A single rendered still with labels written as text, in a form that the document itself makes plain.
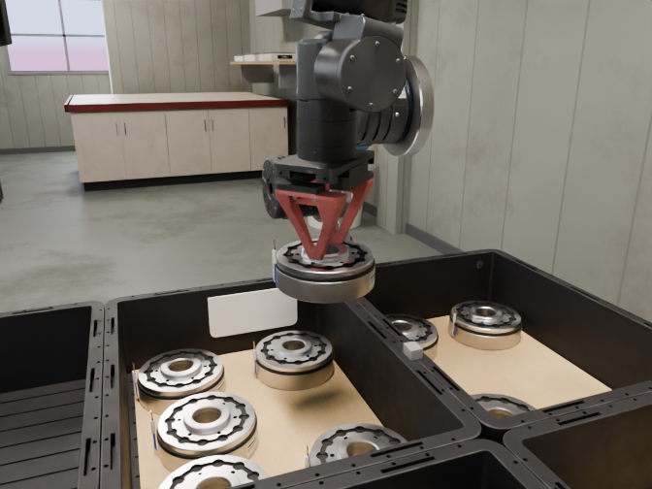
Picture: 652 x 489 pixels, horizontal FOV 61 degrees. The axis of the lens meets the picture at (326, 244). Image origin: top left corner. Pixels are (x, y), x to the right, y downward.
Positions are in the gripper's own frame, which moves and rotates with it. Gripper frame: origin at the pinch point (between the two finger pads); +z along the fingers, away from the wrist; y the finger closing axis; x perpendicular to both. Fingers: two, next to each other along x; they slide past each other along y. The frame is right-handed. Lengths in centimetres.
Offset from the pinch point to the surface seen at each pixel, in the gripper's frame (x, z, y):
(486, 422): -18.7, 10.4, -7.7
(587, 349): -26.9, 18.0, 23.5
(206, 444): 6.8, 18.0, -13.0
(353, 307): 0.3, 11.2, 8.9
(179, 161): 356, 96, 399
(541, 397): -22.5, 20.9, 14.5
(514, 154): 11, 36, 263
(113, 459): 7.7, 11.9, -23.4
